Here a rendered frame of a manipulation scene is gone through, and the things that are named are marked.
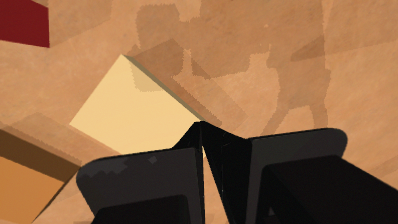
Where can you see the red square block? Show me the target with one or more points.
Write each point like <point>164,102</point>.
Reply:
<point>24,22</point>

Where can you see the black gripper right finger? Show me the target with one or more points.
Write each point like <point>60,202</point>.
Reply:
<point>236,163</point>

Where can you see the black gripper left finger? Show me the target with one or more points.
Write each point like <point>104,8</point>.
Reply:
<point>128,178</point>

